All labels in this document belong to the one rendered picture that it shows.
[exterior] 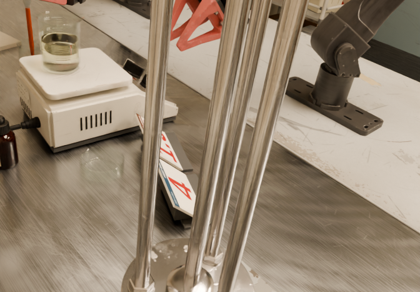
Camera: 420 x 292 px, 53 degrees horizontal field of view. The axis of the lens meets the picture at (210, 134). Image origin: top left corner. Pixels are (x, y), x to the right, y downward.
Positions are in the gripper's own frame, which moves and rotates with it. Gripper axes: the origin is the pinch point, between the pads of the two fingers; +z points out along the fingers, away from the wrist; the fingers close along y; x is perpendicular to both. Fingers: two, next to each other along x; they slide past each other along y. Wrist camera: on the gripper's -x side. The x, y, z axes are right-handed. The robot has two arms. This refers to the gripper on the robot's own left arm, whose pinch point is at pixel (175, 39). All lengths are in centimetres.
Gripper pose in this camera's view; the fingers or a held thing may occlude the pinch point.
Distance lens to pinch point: 61.5
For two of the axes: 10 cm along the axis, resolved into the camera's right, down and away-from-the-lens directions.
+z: -7.0, 7.1, -0.8
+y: 5.9, 5.1, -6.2
